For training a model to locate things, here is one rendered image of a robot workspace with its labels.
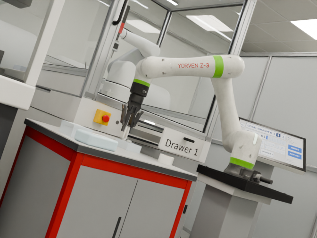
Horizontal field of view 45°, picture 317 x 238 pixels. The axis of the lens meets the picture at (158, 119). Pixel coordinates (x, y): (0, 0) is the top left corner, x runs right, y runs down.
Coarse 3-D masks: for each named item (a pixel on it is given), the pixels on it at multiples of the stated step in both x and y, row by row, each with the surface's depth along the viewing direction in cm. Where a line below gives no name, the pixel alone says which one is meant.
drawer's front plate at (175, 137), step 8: (168, 128) 194; (168, 136) 195; (176, 136) 199; (184, 136) 202; (160, 144) 193; (168, 144) 196; (176, 144) 199; (184, 144) 203; (192, 144) 206; (200, 144) 210; (176, 152) 200; (184, 152) 204; (192, 152) 207; (200, 152) 211
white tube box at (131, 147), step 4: (116, 140) 199; (120, 140) 196; (120, 144) 195; (124, 144) 192; (128, 144) 190; (132, 144) 191; (136, 144) 198; (124, 148) 191; (128, 148) 190; (132, 148) 192; (136, 148) 193; (140, 148) 195; (136, 152) 194
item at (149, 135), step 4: (132, 128) 218; (136, 128) 216; (140, 128) 213; (144, 128) 210; (132, 132) 217; (136, 132) 214; (140, 132) 212; (144, 132) 209; (148, 132) 207; (152, 132) 204; (156, 132) 202; (136, 136) 214; (140, 136) 211; (144, 136) 208; (148, 136) 205; (152, 136) 203; (156, 136) 200; (160, 136) 198; (148, 140) 205; (152, 140) 202; (156, 140) 199
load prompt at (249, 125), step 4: (248, 124) 281; (252, 124) 282; (252, 128) 279; (256, 128) 280; (260, 128) 280; (264, 128) 281; (264, 132) 278; (268, 132) 279; (272, 132) 280; (276, 132) 281; (276, 136) 278; (280, 136) 278; (284, 136) 279
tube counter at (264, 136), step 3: (261, 135) 276; (264, 135) 277; (264, 138) 274; (267, 138) 275; (270, 138) 275; (273, 138) 276; (276, 138) 277; (273, 141) 274; (276, 141) 275; (279, 141) 275; (282, 141) 276; (285, 141) 276; (282, 144) 274; (285, 144) 274
